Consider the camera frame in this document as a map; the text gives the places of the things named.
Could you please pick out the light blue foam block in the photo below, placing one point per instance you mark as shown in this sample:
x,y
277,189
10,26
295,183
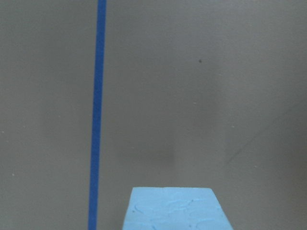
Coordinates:
x,y
174,208

